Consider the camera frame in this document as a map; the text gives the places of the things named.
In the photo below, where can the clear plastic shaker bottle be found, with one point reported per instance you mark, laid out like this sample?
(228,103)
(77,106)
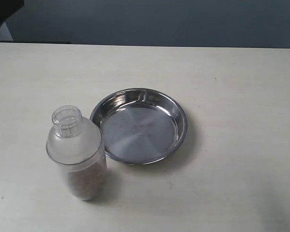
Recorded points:
(76,146)

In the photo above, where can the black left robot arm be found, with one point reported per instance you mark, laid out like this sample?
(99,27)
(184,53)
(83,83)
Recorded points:
(8,8)

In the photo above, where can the round stainless steel plate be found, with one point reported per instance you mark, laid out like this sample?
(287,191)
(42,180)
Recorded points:
(140,126)

